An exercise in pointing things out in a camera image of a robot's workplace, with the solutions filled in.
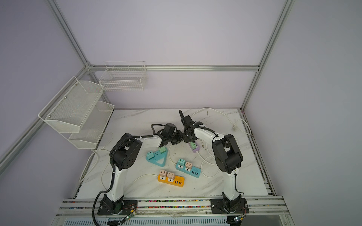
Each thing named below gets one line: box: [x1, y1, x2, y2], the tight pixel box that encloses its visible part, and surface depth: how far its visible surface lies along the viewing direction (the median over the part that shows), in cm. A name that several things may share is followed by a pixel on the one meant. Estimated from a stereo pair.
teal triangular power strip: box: [145, 147, 169, 168], surface depth 90 cm
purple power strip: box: [187, 142, 200, 154], surface depth 95 cm
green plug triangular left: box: [146, 151, 155, 160], surface depth 88 cm
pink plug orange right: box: [166, 171, 176, 180], surface depth 80 cm
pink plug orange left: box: [159, 169, 167, 178], surface depth 80 cm
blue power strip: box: [175, 162, 202, 178], surface depth 86 cm
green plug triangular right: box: [159, 145, 167, 154], surface depth 91 cm
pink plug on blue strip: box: [185, 161, 193, 170], surface depth 84 cm
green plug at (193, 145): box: [190, 141, 197, 150], surface depth 92 cm
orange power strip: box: [157, 174, 186, 188], surface depth 82 cm
